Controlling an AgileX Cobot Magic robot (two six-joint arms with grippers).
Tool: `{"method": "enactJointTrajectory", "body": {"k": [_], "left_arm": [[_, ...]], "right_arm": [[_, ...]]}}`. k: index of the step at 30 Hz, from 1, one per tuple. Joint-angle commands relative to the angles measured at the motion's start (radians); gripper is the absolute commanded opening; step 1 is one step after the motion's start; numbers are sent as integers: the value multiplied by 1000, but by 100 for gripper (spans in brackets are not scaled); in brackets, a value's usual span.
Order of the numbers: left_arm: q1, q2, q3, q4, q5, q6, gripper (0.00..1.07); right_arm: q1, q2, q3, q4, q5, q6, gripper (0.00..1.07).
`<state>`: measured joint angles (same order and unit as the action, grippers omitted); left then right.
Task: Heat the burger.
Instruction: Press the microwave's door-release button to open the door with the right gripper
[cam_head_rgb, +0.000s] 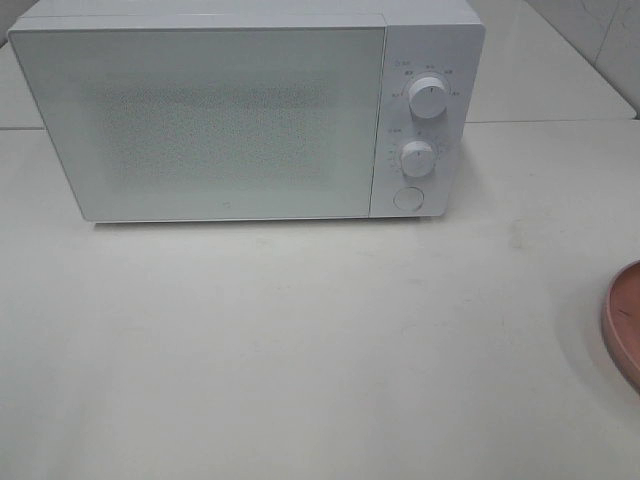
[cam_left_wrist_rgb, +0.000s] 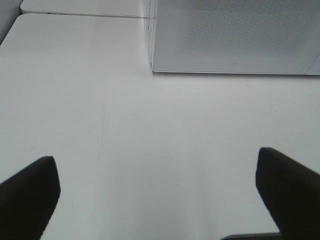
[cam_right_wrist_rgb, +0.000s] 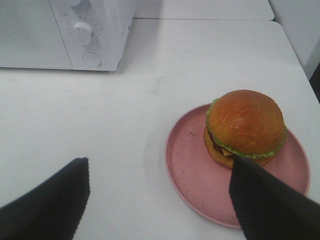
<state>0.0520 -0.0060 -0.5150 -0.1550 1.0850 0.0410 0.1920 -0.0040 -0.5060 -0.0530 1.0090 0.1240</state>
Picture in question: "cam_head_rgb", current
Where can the round white door button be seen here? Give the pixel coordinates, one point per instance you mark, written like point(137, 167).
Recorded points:
point(409, 199)

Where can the pink round plate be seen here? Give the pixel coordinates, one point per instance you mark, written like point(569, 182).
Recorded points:
point(620, 322)

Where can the white microwave door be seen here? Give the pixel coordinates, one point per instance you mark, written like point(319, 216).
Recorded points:
point(210, 125)

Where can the white lower microwave knob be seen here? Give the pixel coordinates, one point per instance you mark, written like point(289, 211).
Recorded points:
point(417, 159)

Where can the white microwave knob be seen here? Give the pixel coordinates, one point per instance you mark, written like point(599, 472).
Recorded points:
point(417, 159)
point(428, 96)

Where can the white upper microwave knob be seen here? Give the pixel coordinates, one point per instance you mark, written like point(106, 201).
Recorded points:
point(428, 96)

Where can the white microwave oven body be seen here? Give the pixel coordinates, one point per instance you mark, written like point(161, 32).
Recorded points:
point(420, 37)

